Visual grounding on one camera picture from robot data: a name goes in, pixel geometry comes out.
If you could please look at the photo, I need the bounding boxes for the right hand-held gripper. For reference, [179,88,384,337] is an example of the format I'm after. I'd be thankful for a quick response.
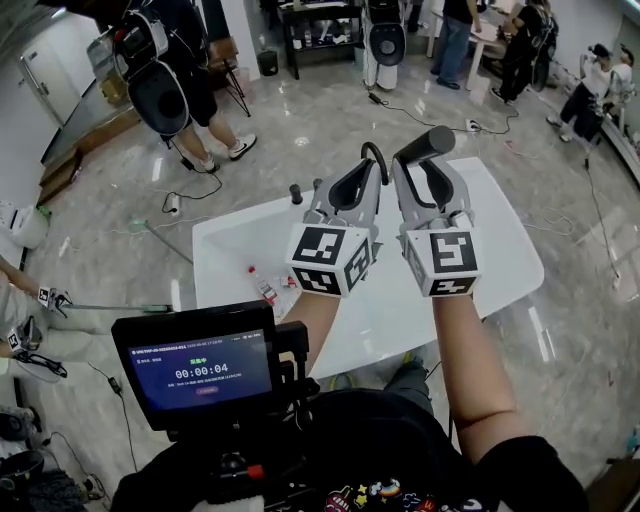
[391,153,485,300]

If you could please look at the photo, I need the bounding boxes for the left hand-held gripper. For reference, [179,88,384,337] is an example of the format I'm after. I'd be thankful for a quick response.
[283,157,385,300]

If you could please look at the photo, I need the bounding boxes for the white bathtub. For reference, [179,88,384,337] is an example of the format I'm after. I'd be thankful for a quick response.
[191,156,546,381]

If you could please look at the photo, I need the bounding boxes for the person's left forearm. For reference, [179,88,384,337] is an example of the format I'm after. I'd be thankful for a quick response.
[281,287,345,381]

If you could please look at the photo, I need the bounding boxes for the person's right forearm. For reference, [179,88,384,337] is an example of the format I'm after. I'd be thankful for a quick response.
[431,293,532,466]

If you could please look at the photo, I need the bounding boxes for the clear bottle with red cap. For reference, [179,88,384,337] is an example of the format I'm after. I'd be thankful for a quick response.
[246,266,279,307]

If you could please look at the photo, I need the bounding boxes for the white device with black oval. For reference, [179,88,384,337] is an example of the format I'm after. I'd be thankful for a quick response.
[363,0,407,92]

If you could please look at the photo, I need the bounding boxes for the black trash bin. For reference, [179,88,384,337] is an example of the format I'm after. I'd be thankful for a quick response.
[256,48,280,78]

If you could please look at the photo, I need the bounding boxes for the white table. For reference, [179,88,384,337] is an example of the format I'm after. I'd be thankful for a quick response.
[426,7,509,92]

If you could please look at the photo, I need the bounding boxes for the black tripod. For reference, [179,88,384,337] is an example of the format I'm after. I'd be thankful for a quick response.
[218,56,253,119]

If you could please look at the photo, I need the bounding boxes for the black shelf table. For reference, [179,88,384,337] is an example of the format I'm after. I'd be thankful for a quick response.
[277,0,365,82]

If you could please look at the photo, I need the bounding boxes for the person's yellow-green shoe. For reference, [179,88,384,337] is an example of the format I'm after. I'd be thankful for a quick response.
[327,370,364,391]

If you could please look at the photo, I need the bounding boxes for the person's dark trouser leg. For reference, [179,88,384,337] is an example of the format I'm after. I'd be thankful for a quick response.
[382,360,435,416]

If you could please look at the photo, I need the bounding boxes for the green mop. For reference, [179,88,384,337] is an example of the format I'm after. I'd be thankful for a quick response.
[126,216,195,266]

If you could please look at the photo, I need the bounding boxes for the black chest-mounted monitor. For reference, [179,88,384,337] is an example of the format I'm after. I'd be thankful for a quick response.
[110,299,280,432]

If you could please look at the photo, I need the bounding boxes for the long pole with green end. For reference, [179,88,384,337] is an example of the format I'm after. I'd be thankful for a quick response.
[63,301,175,315]

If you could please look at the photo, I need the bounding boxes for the person's black printed shirt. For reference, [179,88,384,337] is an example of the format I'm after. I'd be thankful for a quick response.
[108,384,592,512]

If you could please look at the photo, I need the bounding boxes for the wooden steps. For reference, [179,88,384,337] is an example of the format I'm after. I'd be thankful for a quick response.
[36,143,85,205]

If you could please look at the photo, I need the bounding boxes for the white bucket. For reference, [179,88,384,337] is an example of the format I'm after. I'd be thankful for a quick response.
[0,199,53,251]

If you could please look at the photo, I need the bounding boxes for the white door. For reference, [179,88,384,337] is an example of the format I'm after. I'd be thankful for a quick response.
[18,28,82,127]

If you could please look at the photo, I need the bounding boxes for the black bag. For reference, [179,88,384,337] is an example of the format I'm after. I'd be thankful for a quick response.
[0,449,47,512]

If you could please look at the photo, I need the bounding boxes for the black floor cable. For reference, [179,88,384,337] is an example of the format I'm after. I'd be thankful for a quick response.
[583,153,623,292]

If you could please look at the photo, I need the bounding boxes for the black monitor mount rig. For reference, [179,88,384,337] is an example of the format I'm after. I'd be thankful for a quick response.
[273,321,322,432]

